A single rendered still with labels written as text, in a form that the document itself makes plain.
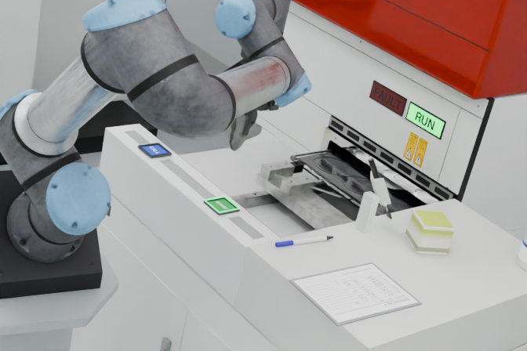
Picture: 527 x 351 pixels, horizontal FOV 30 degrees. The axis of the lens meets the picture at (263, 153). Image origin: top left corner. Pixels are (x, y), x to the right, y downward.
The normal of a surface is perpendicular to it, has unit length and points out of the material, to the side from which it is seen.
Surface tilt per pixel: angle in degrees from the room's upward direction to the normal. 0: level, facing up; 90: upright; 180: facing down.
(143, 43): 61
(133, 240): 90
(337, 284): 0
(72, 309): 0
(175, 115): 104
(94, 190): 53
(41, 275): 46
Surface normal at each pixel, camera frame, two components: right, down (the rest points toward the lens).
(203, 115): 0.58, 0.50
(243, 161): 0.20, -0.89
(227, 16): -0.46, 0.29
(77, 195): 0.53, -0.17
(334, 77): -0.77, 0.12
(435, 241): 0.21, 0.45
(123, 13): 0.07, -0.10
